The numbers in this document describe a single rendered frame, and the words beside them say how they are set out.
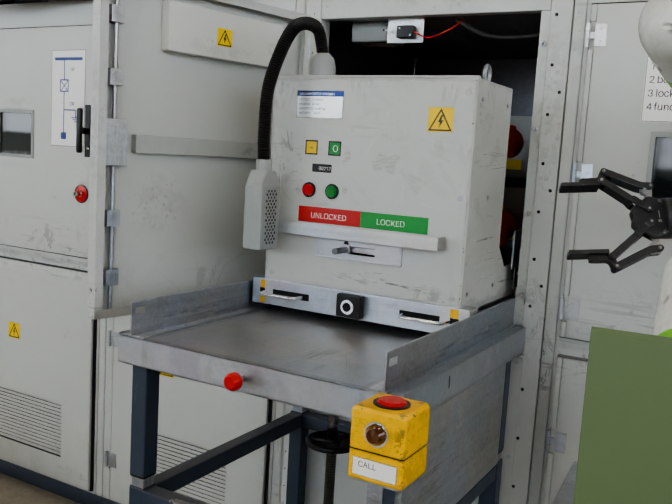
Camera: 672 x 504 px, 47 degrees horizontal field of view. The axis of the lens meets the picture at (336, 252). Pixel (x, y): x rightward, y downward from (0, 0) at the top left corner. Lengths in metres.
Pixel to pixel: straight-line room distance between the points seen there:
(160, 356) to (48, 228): 1.29
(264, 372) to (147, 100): 0.72
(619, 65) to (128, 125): 1.07
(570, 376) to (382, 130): 0.70
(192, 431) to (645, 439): 1.64
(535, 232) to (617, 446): 0.88
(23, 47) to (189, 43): 1.09
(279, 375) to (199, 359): 0.18
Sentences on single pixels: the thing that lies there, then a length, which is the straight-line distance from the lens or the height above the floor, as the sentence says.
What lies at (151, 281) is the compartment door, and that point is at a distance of 1.85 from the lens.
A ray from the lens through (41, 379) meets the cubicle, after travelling 2.88.
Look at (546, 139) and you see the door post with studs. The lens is 1.84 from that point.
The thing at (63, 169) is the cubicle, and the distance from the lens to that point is 2.69.
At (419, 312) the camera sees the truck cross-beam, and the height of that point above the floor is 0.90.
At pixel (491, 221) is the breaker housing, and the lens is 1.74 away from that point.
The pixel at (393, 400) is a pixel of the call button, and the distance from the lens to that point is 1.04.
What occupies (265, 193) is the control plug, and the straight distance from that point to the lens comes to 1.71.
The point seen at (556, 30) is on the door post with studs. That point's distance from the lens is 1.87.
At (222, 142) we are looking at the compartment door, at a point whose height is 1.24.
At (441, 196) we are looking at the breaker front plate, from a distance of 1.62.
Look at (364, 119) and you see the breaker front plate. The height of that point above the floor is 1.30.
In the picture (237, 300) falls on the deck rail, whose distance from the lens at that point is 1.83.
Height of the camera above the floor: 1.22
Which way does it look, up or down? 7 degrees down
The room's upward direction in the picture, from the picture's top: 3 degrees clockwise
